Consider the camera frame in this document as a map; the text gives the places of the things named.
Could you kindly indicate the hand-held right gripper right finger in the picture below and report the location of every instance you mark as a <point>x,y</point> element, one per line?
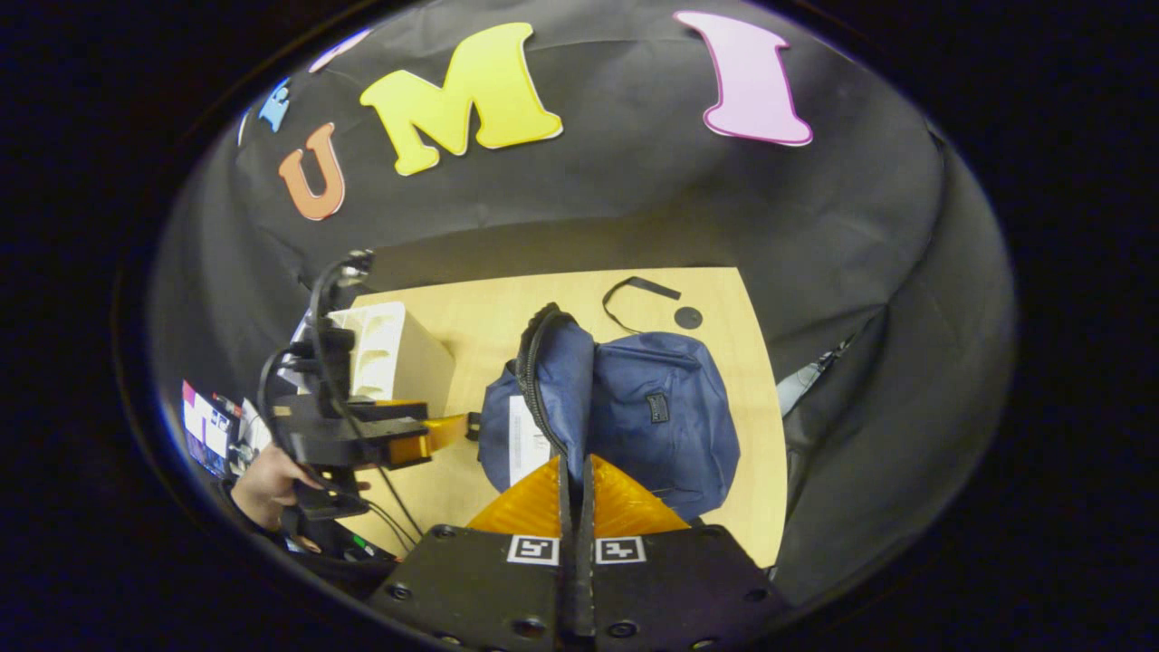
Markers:
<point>670,589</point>

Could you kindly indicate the white bookshelf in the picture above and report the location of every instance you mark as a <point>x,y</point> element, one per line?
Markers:
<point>416,358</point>

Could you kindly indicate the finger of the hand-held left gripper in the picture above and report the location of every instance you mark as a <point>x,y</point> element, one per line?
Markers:
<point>362,407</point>
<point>362,445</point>

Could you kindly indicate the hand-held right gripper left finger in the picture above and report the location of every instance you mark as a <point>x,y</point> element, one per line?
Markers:
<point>489,589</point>

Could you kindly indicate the white printed label tag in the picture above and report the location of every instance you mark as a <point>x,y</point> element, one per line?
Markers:
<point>525,444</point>

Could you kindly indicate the blue schoolbag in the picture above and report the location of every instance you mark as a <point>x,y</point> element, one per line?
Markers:
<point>670,444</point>

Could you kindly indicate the black round disc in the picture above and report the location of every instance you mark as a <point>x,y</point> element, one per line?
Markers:
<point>688,318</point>

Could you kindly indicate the colourful printed papers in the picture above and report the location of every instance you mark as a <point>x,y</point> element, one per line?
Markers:
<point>204,426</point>

